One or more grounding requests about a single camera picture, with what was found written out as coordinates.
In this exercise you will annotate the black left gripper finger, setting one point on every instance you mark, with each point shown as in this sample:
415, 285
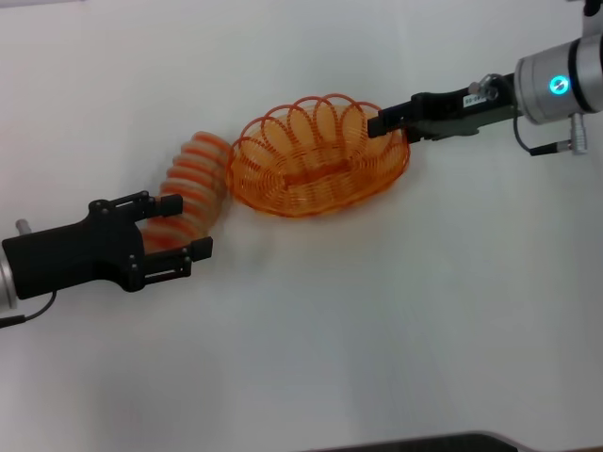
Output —
201, 248
172, 205

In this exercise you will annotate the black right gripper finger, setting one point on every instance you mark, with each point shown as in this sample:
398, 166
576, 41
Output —
380, 127
414, 134

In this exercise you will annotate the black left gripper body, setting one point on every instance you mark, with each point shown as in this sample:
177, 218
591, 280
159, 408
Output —
75, 256

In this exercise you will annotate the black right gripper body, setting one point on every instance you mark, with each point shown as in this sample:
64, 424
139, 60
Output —
452, 115

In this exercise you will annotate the orange white striped bread roll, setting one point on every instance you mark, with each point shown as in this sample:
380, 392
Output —
193, 188

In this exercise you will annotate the orange woven plastic basket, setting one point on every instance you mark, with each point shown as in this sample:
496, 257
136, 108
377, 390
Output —
320, 172

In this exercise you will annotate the dark robot torso edge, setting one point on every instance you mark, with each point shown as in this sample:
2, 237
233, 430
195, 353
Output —
424, 442

